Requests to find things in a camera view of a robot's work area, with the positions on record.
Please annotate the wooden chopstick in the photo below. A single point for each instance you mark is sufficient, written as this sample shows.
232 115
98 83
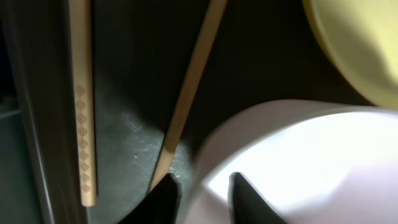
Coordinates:
81 52
196 66

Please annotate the yellow plate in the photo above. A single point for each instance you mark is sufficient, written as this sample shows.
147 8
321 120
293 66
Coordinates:
359 37

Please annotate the left wooden chopstick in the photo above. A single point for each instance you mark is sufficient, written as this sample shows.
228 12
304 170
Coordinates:
81 52

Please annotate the pink bowl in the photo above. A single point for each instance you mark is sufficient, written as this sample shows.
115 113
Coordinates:
311 161

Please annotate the dark brown serving tray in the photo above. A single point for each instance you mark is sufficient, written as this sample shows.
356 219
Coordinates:
264 51

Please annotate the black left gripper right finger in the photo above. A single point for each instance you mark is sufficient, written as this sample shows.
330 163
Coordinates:
246 205

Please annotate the right wooden chopstick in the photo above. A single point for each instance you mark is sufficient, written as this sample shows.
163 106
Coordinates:
196 66

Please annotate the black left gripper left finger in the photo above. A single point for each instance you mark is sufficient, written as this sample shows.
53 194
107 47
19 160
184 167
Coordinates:
159 206

